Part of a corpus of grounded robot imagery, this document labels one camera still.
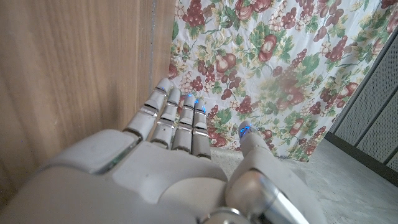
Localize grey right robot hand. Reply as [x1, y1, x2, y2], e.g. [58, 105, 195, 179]
[0, 77, 327, 224]

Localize fruit print backdrop cloth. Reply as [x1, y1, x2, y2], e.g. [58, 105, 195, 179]
[167, 0, 398, 162]

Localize grey perforated wall panel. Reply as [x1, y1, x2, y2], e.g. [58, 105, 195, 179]
[325, 27, 398, 187]

